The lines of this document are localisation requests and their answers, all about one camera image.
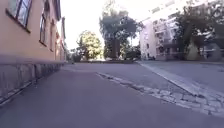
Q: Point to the dark bushes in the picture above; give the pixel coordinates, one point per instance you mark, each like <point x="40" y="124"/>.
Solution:
<point x="131" y="53"/>

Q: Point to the yellow-green tree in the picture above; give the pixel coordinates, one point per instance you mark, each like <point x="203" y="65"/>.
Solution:
<point x="89" y="45"/>

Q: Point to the big dark tree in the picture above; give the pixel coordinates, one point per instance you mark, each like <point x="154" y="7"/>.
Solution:
<point x="116" y="30"/>

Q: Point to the grey asphalt road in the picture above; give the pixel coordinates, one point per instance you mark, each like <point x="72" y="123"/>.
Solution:
<point x="83" y="100"/>

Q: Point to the pale building with balconies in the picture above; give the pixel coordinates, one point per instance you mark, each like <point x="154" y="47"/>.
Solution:
<point x="160" y="33"/>

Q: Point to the pale kerb strip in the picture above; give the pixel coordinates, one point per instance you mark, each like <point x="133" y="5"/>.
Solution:
<point x="173" y="80"/>

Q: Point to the straight cobblestone strip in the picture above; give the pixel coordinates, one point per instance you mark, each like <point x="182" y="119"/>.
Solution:
<point x="175" y="95"/>

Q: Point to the group of dark trees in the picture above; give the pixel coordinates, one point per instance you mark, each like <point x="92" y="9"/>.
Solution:
<point x="196" y="26"/>

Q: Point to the peach building with stone base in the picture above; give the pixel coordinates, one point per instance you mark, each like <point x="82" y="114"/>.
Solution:
<point x="20" y="38"/>

